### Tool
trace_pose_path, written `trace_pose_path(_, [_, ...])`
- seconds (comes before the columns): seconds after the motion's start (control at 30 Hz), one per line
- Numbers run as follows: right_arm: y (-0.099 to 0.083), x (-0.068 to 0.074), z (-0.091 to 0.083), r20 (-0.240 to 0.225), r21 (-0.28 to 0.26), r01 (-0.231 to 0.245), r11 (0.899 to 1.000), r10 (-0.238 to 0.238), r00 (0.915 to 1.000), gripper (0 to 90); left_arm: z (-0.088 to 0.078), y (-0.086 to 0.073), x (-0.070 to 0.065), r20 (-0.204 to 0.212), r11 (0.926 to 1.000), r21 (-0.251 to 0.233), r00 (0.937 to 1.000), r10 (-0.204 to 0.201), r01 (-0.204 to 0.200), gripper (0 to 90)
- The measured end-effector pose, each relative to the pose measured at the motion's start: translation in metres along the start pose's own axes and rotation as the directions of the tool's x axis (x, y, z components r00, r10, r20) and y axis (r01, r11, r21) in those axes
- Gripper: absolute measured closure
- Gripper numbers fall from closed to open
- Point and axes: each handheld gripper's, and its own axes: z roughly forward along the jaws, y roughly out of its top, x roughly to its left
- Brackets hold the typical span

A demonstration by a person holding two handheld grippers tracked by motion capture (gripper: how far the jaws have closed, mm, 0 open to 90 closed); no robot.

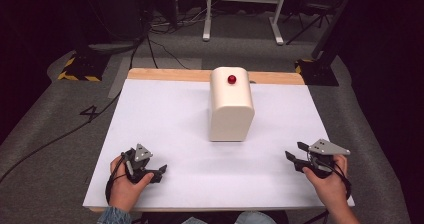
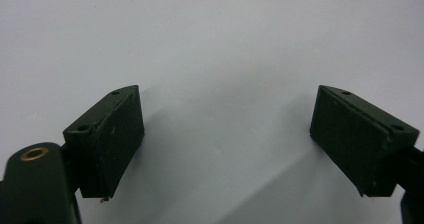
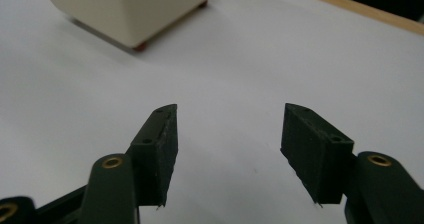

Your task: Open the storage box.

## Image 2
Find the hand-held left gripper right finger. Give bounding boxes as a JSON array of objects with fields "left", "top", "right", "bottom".
[{"left": 309, "top": 84, "right": 421, "bottom": 198}]

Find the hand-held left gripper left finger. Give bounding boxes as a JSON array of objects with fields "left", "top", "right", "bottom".
[{"left": 62, "top": 84, "right": 146, "bottom": 203}]

